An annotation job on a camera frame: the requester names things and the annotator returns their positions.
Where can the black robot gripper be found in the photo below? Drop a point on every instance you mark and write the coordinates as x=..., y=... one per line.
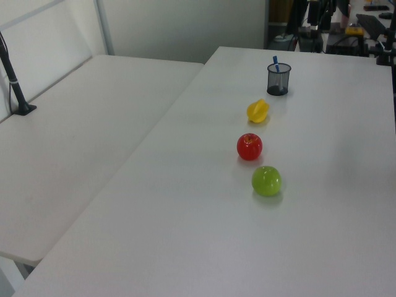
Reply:
x=321, y=4

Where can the blue and white marker pen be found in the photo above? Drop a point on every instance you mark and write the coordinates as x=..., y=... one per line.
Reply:
x=275, y=60

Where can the black mesh pen cup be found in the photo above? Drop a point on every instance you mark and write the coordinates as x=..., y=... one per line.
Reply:
x=278, y=81

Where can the pink cup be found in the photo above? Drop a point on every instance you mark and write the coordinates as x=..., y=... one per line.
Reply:
x=345, y=20

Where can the yellow box device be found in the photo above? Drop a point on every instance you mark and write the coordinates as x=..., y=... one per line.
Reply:
x=354, y=30

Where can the black equipment box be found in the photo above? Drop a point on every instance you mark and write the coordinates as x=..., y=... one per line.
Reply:
x=346, y=44

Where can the yellow toy starfruit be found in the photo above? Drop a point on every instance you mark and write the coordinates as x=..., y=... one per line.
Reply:
x=257, y=112

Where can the red toy apple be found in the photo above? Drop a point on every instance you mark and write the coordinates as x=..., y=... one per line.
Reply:
x=249, y=147

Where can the green toy apple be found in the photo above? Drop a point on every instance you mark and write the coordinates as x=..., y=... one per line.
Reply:
x=266, y=181

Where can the white side table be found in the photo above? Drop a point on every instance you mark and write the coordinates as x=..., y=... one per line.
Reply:
x=86, y=130

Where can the black pole with square base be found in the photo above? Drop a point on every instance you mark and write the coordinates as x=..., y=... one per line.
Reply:
x=16, y=89

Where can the black clamp camera stand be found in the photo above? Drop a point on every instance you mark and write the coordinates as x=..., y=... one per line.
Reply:
x=386, y=51

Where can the white partition panel, metal frame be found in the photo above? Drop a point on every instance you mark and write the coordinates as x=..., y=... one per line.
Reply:
x=46, y=40

